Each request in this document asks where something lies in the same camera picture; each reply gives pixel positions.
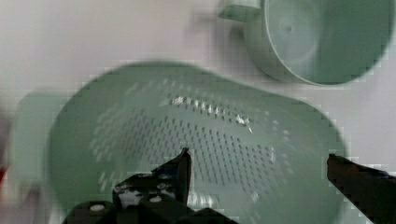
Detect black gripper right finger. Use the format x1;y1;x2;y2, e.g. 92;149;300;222
326;154;396;224

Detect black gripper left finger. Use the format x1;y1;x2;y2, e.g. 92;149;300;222
112;147;191;209

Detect green plastic strainer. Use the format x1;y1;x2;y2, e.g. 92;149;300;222
9;62;345;224

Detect teal mug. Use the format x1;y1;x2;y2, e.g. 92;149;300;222
219;0;395;86

